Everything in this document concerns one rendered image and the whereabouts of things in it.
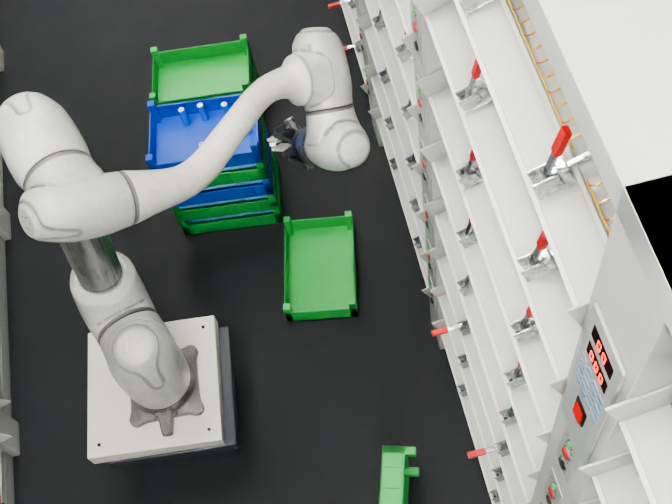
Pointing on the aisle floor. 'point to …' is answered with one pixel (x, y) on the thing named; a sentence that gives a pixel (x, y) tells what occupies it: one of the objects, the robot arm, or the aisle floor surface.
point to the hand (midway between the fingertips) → (279, 142)
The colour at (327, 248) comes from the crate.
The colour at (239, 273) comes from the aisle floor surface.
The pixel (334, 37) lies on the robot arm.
